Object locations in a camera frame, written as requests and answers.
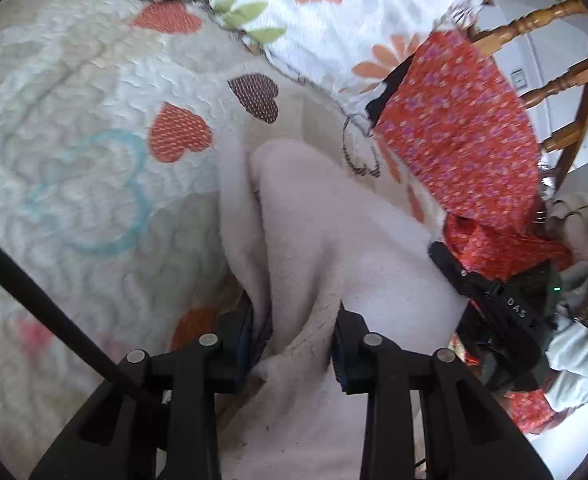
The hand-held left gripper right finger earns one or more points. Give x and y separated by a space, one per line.
336 355

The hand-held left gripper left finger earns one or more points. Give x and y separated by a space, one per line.
246 340

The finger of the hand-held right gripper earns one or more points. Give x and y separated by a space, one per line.
456 272

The white sweater with orange flowers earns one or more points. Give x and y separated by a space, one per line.
324 240

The beige knitted cloth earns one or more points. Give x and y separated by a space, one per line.
584 220

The red floral cloth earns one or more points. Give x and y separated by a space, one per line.
459 125

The black cloth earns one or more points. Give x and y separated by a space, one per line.
386 95

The wooden chair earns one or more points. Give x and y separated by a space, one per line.
534 20

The white floral pillow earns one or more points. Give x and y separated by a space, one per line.
349 20

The quilted blanket with heart patches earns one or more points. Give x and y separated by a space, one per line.
74 85

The wall outlet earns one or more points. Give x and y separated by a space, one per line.
519 79

